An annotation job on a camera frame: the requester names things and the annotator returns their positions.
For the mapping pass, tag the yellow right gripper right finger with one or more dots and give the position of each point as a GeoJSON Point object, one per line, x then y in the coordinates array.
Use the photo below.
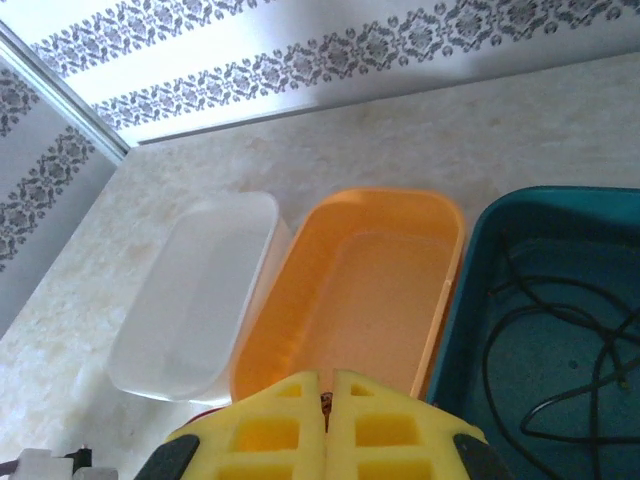
{"type": "Point", "coordinates": [390, 405]}

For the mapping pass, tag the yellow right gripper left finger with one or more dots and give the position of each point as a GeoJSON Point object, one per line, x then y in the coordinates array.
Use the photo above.
{"type": "Point", "coordinates": [280, 405]}

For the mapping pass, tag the orange plastic bin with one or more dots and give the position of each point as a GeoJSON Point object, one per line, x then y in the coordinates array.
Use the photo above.
{"type": "Point", "coordinates": [370, 300]}

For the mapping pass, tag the white plastic bin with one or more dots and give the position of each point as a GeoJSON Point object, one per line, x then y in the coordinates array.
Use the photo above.
{"type": "Point", "coordinates": [200, 300]}

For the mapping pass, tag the teal plastic bin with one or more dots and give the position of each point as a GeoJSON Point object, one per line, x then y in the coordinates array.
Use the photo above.
{"type": "Point", "coordinates": [550, 360]}

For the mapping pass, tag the aluminium frame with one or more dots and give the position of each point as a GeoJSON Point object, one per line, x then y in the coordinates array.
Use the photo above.
{"type": "Point", "coordinates": [65, 90]}

